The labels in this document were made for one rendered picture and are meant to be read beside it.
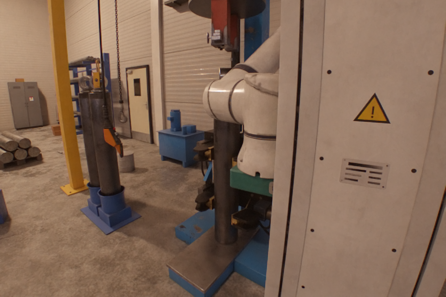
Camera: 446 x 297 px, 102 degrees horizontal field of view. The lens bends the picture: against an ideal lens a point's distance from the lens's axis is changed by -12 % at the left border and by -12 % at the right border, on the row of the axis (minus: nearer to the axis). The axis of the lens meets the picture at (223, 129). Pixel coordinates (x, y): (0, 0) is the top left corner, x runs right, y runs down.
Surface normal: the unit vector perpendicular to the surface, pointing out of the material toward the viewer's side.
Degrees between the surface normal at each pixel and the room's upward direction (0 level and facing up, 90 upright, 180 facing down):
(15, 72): 90
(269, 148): 83
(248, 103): 90
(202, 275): 0
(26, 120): 90
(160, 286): 0
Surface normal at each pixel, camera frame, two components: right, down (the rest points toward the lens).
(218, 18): -0.23, 0.19
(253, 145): -0.69, 0.11
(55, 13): 0.81, 0.11
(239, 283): 0.00, -0.98
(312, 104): -0.48, 0.17
